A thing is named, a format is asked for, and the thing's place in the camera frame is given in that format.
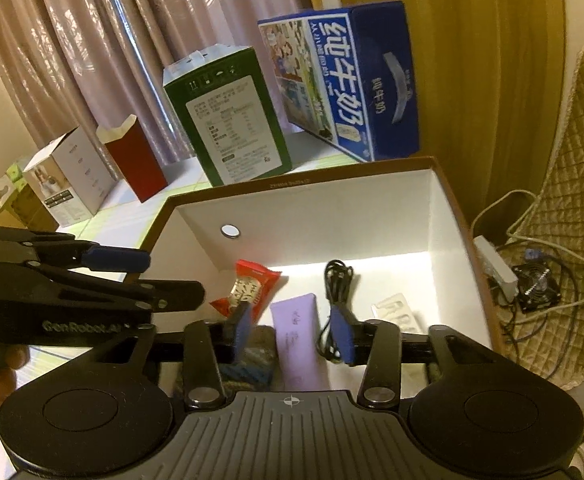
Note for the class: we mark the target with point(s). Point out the clear plastic packet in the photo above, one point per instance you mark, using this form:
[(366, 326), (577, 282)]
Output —
[(396, 307)]

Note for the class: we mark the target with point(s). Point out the brown cardboard storage box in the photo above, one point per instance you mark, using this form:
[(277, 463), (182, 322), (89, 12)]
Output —
[(371, 220)]

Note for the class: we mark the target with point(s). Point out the green tissue pack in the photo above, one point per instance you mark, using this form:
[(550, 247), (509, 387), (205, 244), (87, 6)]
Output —
[(16, 172)]

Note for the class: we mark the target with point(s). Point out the blue milk carton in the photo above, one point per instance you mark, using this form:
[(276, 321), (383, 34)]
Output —
[(361, 85)]

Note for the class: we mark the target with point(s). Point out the small black fan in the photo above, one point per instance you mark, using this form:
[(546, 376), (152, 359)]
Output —
[(534, 285)]

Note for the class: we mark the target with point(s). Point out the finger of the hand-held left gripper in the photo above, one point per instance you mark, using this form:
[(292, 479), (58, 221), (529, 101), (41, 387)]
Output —
[(172, 295), (122, 259)]

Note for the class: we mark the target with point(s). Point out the striped knitted sock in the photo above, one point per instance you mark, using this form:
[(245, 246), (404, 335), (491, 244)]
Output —
[(259, 350)]

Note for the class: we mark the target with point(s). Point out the lavender cream tube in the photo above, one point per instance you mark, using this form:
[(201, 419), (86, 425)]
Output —
[(297, 340)]

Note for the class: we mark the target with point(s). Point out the wooden door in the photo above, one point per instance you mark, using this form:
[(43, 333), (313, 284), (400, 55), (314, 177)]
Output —
[(471, 60)]

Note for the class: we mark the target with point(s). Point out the person's left hand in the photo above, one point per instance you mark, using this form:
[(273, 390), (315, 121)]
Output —
[(2, 385)]

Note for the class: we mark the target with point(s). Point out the quilted beige chair cushion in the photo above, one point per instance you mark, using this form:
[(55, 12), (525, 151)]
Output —
[(581, 210)]

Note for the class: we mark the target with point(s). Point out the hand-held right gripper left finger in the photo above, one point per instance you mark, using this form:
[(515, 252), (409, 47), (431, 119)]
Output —
[(242, 330)]

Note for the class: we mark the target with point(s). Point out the green milk carton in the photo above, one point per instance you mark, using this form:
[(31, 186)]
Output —
[(232, 125)]

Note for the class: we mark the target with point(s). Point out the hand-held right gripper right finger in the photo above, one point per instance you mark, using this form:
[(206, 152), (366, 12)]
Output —
[(344, 335)]

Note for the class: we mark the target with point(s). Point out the dark red carton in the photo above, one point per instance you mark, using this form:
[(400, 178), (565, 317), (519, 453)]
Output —
[(137, 165)]

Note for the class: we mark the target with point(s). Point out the red snack packet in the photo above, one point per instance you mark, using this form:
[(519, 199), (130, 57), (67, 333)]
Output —
[(252, 280)]

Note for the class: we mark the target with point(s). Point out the pink curtain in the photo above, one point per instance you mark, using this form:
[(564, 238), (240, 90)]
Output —
[(37, 60), (212, 5)]

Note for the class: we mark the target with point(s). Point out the white photo carton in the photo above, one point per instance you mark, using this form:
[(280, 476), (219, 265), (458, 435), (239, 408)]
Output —
[(77, 175)]

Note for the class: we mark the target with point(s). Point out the white power strip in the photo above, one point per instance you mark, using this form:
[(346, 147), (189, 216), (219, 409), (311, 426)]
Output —
[(496, 265)]

